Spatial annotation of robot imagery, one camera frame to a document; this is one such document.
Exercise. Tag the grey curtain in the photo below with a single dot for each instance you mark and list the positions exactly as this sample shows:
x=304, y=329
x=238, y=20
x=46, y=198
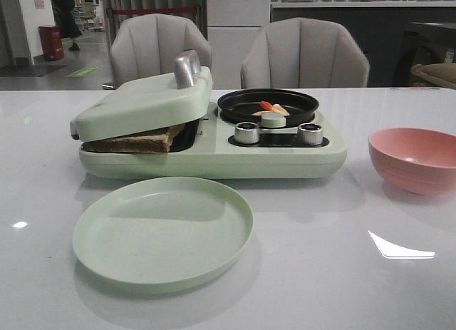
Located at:
x=113, y=21

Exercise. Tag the green breakfast maker base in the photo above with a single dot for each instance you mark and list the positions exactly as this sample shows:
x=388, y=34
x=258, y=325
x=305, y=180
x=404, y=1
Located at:
x=213, y=156

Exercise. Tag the red barrier belt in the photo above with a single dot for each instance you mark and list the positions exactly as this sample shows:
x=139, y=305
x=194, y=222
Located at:
x=174, y=10

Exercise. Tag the orange shrimp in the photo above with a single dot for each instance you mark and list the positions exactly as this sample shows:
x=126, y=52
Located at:
x=268, y=107

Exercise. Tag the left grey chair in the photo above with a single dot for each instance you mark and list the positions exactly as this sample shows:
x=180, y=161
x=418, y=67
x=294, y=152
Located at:
x=147, y=46

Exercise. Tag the dark counter cabinet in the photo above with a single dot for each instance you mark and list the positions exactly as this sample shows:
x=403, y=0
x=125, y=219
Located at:
x=388, y=32

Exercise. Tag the green round plate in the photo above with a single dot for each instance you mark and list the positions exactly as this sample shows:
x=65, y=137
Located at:
x=165, y=234

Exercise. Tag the black washing machine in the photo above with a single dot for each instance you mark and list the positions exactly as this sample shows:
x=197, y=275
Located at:
x=424, y=43

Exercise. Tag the person in dark skirt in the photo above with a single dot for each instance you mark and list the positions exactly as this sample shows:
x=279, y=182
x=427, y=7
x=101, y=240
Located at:
x=69, y=27

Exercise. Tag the white cabinet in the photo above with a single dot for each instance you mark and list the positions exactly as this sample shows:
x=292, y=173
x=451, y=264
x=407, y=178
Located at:
x=231, y=27

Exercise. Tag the left silver knob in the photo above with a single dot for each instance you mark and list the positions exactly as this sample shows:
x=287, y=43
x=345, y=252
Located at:
x=246, y=133

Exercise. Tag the bread slice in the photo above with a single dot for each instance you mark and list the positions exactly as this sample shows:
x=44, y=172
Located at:
x=151, y=141

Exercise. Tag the grey chair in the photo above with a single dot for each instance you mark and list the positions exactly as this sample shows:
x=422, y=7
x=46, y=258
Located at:
x=304, y=53
x=147, y=46

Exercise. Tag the right grey chair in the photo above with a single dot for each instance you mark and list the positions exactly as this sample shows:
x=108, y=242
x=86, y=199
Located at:
x=304, y=53

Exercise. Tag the green breakfast maker lid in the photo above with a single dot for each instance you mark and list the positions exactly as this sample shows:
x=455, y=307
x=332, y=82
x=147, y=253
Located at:
x=149, y=103

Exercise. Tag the right silver knob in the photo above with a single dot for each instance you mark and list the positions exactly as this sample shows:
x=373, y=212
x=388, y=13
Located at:
x=310, y=134

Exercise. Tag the black frying pan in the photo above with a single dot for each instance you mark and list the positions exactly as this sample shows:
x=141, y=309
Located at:
x=240, y=106

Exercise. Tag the red bin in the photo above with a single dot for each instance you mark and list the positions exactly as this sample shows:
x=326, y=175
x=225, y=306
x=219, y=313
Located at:
x=51, y=42

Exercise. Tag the silver knob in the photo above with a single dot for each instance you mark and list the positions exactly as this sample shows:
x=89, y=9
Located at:
x=310, y=134
x=246, y=133

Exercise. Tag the pink bowl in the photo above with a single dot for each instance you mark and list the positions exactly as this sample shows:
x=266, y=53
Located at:
x=417, y=160

